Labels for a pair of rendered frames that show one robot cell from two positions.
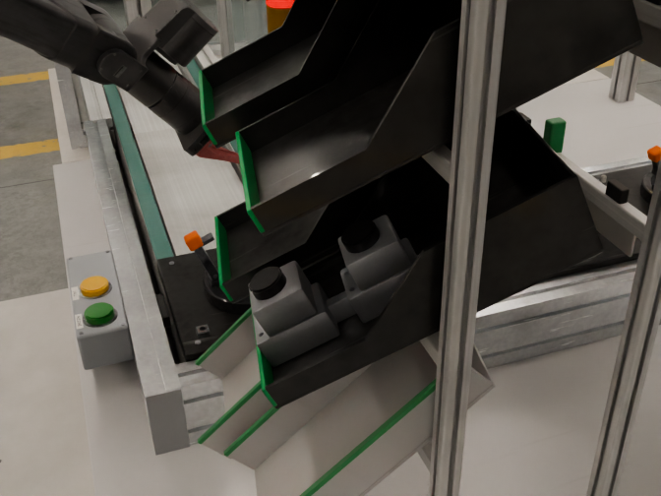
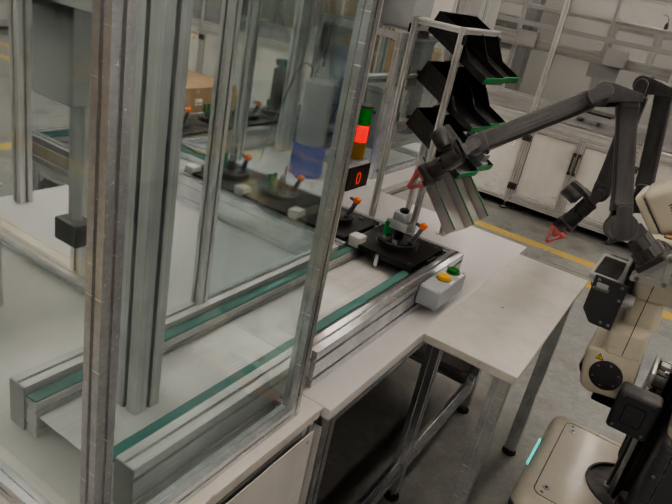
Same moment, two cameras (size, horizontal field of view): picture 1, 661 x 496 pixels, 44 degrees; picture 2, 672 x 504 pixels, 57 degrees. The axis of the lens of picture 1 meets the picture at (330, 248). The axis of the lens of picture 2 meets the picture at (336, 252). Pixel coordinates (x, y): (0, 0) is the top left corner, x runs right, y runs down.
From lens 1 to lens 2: 2.78 m
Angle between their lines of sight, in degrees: 108
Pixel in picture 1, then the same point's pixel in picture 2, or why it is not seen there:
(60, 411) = (472, 304)
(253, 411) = (463, 209)
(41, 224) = not seen: outside the picture
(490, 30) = not seen: hidden behind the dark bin
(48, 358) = (460, 318)
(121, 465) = (468, 284)
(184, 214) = (351, 294)
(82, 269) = (439, 286)
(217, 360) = (449, 226)
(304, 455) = not seen: hidden behind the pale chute
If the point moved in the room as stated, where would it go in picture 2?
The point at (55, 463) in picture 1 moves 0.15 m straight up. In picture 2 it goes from (485, 296) to (498, 256)
